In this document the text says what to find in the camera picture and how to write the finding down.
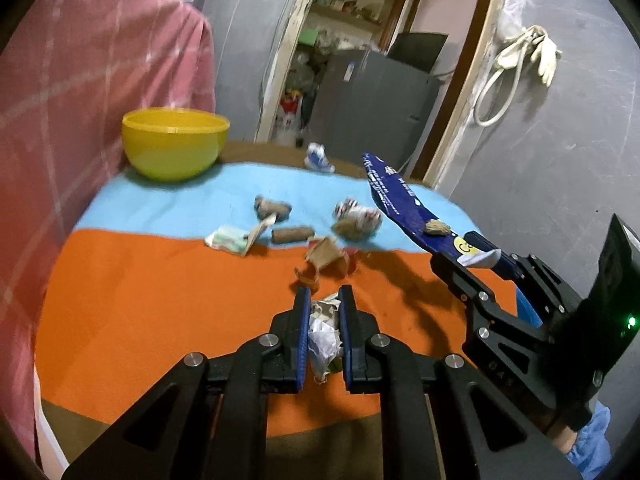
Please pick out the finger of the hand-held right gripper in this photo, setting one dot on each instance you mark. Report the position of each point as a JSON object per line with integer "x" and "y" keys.
{"x": 547, "y": 282}
{"x": 462, "y": 282}

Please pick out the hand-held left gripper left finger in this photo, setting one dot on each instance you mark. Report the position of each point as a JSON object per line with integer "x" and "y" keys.
{"x": 301, "y": 332}

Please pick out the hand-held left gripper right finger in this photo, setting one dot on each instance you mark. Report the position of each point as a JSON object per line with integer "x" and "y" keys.
{"x": 347, "y": 332}

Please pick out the white paper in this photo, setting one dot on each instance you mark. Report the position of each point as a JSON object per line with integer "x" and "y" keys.
{"x": 325, "y": 337}

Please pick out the small brown scrap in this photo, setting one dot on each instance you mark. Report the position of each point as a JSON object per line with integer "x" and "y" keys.
{"x": 436, "y": 227}

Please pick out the blue snack bag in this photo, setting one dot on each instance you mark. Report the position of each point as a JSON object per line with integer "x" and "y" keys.
{"x": 395, "y": 195}

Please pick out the brown paper lump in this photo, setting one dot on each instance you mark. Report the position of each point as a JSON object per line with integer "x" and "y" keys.
{"x": 272, "y": 208}

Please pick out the yellow plastic bowl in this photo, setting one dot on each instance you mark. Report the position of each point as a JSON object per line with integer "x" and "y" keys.
{"x": 170, "y": 155}

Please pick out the person's right forearm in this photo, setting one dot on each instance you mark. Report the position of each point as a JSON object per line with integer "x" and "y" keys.
{"x": 592, "y": 440}

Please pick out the small torn cardboard bit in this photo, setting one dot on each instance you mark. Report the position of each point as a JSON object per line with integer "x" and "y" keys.
{"x": 306, "y": 280}

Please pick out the torn brown cardboard piece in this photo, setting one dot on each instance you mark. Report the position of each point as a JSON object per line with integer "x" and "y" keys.
{"x": 327, "y": 255}

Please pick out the brown paper roll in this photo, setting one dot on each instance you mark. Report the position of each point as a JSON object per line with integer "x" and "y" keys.
{"x": 291, "y": 234}

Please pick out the red white crumpled wrapper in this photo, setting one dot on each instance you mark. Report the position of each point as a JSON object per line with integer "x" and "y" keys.
{"x": 357, "y": 220}

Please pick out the green white wrapper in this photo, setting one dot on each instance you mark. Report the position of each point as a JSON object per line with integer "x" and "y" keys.
{"x": 226, "y": 238}

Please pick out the blue orange striped blanket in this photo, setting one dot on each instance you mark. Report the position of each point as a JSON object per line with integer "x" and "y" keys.
{"x": 150, "y": 300}

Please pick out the blue white small wrapper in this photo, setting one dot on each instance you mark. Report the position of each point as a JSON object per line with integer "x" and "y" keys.
{"x": 319, "y": 156}

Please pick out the grey refrigerator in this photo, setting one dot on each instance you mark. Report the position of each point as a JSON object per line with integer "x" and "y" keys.
{"x": 370, "y": 105}

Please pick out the red white sack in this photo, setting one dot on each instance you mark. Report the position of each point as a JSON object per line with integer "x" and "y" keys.
{"x": 289, "y": 115}

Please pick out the black box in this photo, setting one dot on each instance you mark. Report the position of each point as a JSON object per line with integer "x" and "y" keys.
{"x": 417, "y": 50}

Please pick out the pink checked cloth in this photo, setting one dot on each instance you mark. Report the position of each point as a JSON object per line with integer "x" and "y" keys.
{"x": 100, "y": 70}

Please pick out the door frame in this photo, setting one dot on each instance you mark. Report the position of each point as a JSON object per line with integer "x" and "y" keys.
{"x": 285, "y": 60}

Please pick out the wooden wall shelf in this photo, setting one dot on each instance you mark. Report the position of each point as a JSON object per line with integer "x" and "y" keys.
{"x": 350, "y": 10}

